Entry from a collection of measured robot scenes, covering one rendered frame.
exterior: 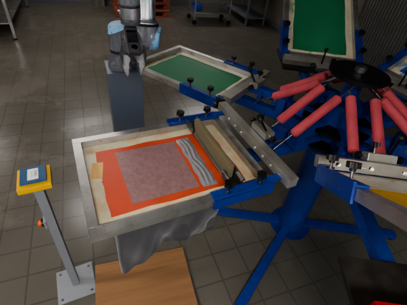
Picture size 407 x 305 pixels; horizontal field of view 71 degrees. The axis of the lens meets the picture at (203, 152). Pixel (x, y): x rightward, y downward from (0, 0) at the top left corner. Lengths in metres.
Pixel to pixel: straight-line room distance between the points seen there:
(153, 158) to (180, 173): 0.16
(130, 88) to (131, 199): 0.69
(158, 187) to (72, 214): 1.32
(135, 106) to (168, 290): 1.18
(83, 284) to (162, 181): 1.07
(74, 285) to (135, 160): 1.04
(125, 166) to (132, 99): 0.48
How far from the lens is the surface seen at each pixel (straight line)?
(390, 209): 0.83
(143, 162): 1.38
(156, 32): 1.56
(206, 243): 2.24
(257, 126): 1.49
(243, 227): 2.37
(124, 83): 1.65
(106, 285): 2.09
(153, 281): 2.07
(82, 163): 1.37
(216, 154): 1.32
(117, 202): 1.22
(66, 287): 2.16
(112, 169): 1.36
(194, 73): 2.24
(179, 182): 1.29
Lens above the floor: 1.88
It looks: 40 degrees down
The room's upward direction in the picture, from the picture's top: 7 degrees clockwise
